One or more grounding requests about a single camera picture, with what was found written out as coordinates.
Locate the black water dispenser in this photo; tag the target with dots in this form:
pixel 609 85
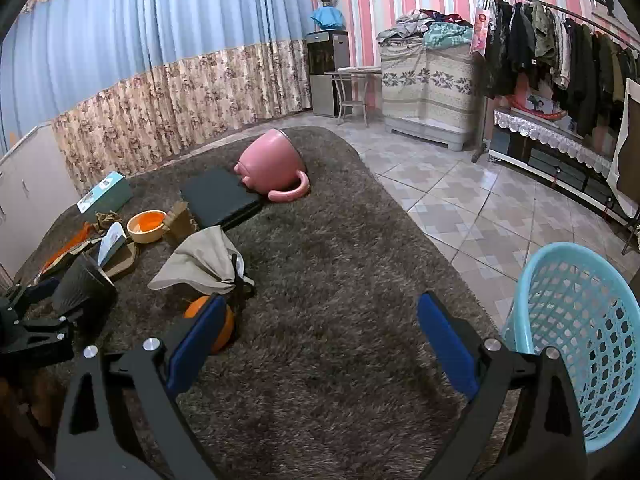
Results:
pixel 326 75

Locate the pile of folded clothes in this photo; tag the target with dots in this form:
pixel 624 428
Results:
pixel 430 27

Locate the teal tissue box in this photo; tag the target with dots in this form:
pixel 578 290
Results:
pixel 107 195

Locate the orange bowl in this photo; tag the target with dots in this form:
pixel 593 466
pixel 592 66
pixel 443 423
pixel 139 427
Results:
pixel 146 227

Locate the pink hanging bag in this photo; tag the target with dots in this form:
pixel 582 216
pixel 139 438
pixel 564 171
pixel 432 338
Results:
pixel 480 30

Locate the white cabinet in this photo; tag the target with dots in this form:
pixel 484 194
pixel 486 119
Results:
pixel 35 185

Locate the patterned cloth covered cabinet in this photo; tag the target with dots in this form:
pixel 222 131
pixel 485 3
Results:
pixel 427 90

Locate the brown shaggy rug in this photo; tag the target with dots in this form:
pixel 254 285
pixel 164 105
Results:
pixel 330 280

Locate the blue cloth cover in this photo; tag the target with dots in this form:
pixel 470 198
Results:
pixel 327 19

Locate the blue and floral curtain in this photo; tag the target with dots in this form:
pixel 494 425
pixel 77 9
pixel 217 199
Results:
pixel 150 60

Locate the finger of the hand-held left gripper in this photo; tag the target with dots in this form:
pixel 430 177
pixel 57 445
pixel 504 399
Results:
pixel 37 291
pixel 55 322

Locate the light blue plastic basket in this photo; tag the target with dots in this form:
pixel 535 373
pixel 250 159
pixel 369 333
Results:
pixel 560 300

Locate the row of hanging clothes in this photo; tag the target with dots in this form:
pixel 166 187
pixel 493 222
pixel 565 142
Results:
pixel 550 55

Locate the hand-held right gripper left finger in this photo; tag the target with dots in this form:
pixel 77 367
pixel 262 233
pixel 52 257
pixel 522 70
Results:
pixel 197 341

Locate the dark grey cushion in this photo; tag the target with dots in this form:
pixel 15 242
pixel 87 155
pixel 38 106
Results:
pixel 220 197

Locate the metal clothes rack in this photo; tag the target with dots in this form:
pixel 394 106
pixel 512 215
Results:
pixel 575 16

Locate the beige hanging cloth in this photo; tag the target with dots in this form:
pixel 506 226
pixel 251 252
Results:
pixel 629 155

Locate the white and blue packet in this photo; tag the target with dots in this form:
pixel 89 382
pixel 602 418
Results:
pixel 111 242

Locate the black ribbed paper cup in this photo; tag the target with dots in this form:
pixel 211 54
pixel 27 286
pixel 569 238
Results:
pixel 82 285

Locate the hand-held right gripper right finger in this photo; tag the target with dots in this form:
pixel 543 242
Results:
pixel 447 345

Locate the beige cloth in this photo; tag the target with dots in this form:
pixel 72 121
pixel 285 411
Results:
pixel 200 260
pixel 629 155

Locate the low shelf with lace cloth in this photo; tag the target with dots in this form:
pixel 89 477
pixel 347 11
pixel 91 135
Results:
pixel 550 152

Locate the pink mug-shaped stool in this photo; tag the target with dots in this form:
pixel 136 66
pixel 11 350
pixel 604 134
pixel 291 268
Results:
pixel 270 165

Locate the small round table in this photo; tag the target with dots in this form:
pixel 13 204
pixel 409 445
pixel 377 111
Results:
pixel 356 72

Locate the orange ball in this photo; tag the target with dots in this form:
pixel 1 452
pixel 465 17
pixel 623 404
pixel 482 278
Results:
pixel 226 330

